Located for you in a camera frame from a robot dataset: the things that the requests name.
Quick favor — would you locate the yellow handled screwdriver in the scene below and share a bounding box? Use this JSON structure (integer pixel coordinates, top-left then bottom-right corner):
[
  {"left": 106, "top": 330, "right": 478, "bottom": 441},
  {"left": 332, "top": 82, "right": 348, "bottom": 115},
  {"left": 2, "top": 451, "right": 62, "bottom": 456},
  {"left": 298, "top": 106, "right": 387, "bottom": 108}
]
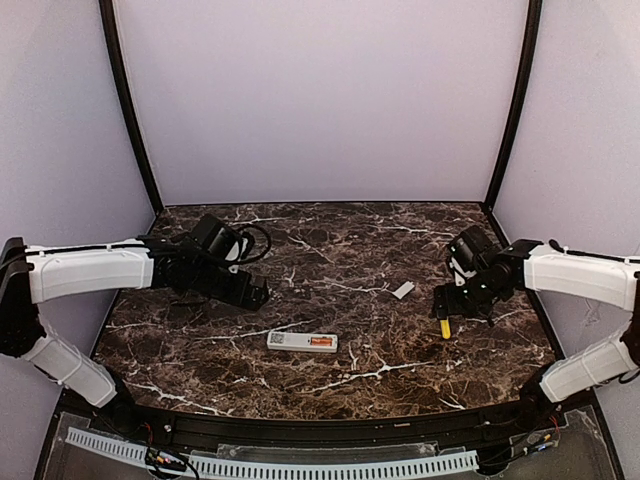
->
[{"left": 439, "top": 318, "right": 451, "bottom": 340}]

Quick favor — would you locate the white battery cover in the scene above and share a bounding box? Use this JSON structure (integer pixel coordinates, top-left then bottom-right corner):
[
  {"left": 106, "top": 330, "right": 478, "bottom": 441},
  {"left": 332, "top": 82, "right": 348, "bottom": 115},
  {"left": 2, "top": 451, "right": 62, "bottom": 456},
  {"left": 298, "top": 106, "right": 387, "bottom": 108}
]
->
[{"left": 391, "top": 281, "right": 415, "bottom": 300}]

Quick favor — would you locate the white remote control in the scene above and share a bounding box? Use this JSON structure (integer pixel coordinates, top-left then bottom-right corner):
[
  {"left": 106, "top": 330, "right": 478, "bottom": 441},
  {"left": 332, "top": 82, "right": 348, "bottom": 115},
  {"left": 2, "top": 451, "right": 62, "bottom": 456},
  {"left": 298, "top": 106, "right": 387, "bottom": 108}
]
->
[{"left": 267, "top": 330, "right": 338, "bottom": 353}]

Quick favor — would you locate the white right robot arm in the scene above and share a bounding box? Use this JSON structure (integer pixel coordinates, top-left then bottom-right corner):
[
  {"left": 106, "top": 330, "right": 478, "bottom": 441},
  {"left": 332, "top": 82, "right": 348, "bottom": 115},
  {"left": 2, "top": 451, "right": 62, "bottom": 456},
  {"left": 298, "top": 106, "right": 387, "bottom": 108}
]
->
[{"left": 432, "top": 226, "right": 639, "bottom": 406}]

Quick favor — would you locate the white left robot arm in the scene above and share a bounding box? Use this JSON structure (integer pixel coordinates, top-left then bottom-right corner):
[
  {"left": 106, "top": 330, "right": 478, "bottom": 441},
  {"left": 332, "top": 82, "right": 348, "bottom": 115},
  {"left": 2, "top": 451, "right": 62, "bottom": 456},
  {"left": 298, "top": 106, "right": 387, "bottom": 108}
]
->
[{"left": 1, "top": 215, "right": 269, "bottom": 409}]

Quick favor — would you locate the orange battery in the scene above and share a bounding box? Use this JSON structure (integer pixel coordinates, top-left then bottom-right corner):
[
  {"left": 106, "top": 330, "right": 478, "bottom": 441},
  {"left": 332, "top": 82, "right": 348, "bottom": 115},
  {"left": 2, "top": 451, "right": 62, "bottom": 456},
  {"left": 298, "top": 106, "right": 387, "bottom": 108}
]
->
[{"left": 310, "top": 336, "right": 335, "bottom": 348}]

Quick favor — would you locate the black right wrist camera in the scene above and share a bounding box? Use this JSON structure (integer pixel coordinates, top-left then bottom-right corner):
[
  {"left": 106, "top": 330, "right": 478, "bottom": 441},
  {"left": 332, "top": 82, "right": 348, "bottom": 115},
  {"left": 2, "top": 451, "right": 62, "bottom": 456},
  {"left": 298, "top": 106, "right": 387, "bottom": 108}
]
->
[{"left": 448, "top": 250, "right": 477, "bottom": 287}]

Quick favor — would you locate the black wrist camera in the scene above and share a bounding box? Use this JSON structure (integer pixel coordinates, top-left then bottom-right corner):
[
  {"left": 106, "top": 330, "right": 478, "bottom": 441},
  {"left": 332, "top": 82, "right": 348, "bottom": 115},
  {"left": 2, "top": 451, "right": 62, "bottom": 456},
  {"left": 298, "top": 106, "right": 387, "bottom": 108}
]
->
[
  {"left": 448, "top": 250, "right": 477, "bottom": 287},
  {"left": 225, "top": 223, "right": 273, "bottom": 274}
]

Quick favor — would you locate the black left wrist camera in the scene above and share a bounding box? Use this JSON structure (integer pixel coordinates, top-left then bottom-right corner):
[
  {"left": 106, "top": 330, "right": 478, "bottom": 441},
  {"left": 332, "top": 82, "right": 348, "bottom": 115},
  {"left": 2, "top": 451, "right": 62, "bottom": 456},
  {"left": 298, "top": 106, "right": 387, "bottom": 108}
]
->
[{"left": 225, "top": 223, "right": 273, "bottom": 274}]

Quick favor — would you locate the black front table rail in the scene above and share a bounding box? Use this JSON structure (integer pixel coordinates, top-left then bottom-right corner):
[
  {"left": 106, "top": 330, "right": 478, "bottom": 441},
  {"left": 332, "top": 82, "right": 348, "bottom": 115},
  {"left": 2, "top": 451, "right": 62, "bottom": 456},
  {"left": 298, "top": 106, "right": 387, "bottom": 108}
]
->
[{"left": 92, "top": 402, "right": 552, "bottom": 450}]

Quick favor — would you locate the white slotted cable duct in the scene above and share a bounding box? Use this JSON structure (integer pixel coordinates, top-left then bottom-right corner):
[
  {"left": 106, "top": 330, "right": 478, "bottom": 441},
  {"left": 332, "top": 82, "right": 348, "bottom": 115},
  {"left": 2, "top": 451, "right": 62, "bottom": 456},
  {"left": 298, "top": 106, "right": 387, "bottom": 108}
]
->
[{"left": 65, "top": 427, "right": 479, "bottom": 479}]

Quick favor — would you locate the black right frame post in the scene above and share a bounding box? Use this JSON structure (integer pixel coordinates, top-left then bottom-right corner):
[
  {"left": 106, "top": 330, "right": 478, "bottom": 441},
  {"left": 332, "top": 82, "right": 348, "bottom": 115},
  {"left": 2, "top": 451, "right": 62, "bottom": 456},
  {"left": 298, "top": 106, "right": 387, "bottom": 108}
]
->
[{"left": 483, "top": 0, "right": 543, "bottom": 213}]

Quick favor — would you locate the black frame post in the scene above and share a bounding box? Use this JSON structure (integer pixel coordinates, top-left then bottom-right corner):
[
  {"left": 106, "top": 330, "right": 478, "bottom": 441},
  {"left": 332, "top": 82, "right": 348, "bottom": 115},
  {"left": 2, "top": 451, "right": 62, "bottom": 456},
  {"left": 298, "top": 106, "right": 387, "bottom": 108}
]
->
[
  {"left": 98, "top": 0, "right": 164, "bottom": 215},
  {"left": 483, "top": 0, "right": 543, "bottom": 213}
]

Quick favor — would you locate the black left frame post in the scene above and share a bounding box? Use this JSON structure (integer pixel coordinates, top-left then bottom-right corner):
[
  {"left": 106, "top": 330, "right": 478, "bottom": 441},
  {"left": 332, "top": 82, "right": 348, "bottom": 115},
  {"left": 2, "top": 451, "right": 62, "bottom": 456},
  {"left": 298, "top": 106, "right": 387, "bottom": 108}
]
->
[{"left": 98, "top": 0, "right": 164, "bottom": 215}]

